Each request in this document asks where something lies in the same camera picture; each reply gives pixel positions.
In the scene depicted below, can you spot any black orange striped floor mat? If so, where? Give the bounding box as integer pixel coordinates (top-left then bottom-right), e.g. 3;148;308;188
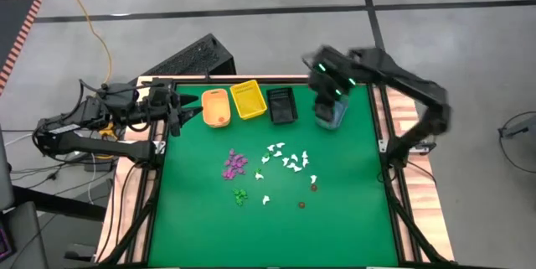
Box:
0;0;44;96

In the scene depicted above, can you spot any green table mat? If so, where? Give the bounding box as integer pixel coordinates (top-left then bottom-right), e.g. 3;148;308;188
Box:
147;83;399;267

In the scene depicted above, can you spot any black floor bar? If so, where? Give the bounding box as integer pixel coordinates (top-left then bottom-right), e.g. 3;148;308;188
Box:
12;184;108;222

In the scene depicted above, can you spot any black plastic basket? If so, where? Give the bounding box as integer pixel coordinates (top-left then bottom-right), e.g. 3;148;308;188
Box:
265;86;299;125

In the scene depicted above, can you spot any yellow plastic basket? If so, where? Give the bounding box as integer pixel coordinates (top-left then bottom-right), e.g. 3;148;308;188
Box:
229;79;268;121

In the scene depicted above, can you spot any yellow cable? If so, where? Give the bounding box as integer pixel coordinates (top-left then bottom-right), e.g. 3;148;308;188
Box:
52;0;114;85

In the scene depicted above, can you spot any orange plastic basket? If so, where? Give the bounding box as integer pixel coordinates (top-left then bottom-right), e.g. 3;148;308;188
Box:
201;88;232;129

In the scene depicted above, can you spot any blue plastic basket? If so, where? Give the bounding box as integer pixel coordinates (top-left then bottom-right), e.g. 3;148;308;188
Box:
314;92;351;131

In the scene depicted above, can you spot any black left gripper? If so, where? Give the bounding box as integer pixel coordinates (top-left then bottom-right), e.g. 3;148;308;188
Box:
142;78;204;138

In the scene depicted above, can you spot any grey stand foot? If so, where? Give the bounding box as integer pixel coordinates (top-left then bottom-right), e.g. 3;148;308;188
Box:
497;116;536;140

